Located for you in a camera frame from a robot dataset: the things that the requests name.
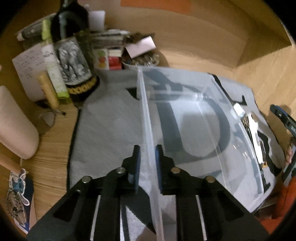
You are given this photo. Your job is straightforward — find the white handheld massager device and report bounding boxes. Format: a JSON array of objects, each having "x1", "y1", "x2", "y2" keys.
[{"x1": 241, "y1": 112, "x2": 267, "y2": 168}]

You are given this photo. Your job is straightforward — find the white power adapter plug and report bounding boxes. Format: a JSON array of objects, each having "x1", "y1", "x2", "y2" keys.
[{"x1": 233, "y1": 103, "x2": 245, "y2": 118}]

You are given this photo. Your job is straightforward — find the clear plastic storage bin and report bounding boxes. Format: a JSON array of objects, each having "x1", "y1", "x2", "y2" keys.
[{"x1": 137, "y1": 68, "x2": 268, "y2": 240}]

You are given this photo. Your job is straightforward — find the grey mat with black letters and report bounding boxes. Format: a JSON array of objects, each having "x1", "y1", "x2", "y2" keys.
[{"x1": 68, "y1": 70, "x2": 285, "y2": 240}]

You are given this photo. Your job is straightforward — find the orange cloth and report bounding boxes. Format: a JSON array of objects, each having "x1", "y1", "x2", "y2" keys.
[{"x1": 260, "y1": 176, "x2": 295, "y2": 234}]

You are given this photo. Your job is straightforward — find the red small box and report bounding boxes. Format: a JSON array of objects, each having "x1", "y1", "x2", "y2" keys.
[{"x1": 108, "y1": 56, "x2": 122, "y2": 71}]

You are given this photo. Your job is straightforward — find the bowl of glass marbles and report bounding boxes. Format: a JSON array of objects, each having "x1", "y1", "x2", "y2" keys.
[{"x1": 121, "y1": 51, "x2": 159, "y2": 69}]

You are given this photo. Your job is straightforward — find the fruit picture card box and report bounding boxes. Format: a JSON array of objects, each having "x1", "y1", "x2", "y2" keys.
[{"x1": 93, "y1": 48, "x2": 109, "y2": 70}]

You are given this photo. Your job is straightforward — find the yellow lip balm tube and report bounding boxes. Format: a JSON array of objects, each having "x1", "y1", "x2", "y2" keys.
[{"x1": 37, "y1": 71, "x2": 60, "y2": 109}]

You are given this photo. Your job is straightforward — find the green white spray bottle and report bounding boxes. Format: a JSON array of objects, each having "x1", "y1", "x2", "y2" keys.
[{"x1": 41, "y1": 19, "x2": 70, "y2": 99}]

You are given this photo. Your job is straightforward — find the beige cylindrical container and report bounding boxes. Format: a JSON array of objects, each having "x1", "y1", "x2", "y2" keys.
[{"x1": 1, "y1": 85, "x2": 39, "y2": 160}]

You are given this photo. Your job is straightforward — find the white folded card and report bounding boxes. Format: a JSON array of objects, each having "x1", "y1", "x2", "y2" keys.
[{"x1": 125, "y1": 36, "x2": 156, "y2": 58}]

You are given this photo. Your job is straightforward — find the stack of papers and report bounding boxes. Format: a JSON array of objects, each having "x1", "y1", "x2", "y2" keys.
[{"x1": 90, "y1": 29, "x2": 130, "y2": 49}]

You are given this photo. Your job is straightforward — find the dark elephant label bottle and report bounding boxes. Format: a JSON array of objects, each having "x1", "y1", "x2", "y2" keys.
[{"x1": 51, "y1": 1, "x2": 100, "y2": 108}]

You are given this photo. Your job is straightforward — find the white handwritten paper note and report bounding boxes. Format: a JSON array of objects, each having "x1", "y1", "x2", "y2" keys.
[{"x1": 12, "y1": 43, "x2": 46, "y2": 102}]

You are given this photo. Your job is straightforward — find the white paper behind bottle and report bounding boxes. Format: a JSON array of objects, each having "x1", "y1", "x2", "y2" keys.
[{"x1": 88, "y1": 11, "x2": 105, "y2": 32}]

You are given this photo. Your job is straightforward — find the round wire-frame eyeglasses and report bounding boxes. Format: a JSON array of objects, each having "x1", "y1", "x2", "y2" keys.
[{"x1": 34, "y1": 108, "x2": 66, "y2": 135}]

